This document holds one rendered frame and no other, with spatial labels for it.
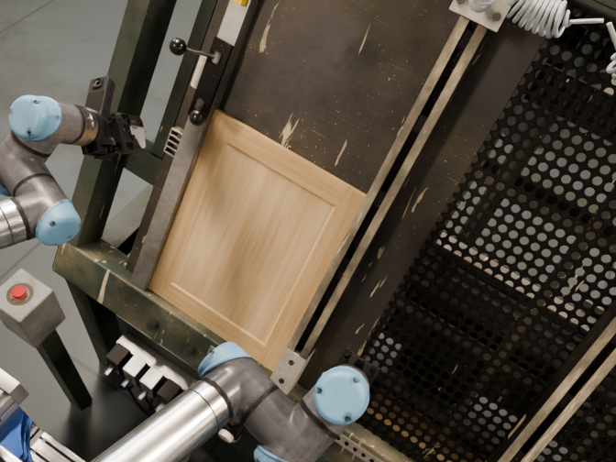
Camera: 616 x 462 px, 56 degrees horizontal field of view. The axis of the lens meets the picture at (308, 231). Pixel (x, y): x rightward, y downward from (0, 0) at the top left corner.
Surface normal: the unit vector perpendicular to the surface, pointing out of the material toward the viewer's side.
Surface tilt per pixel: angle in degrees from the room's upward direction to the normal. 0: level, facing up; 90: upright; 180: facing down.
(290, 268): 57
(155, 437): 12
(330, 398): 28
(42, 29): 0
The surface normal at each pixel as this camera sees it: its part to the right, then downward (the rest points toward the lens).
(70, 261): -0.37, 0.26
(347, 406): -0.11, -0.18
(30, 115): -0.29, 0.05
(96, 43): 0.14, -0.54
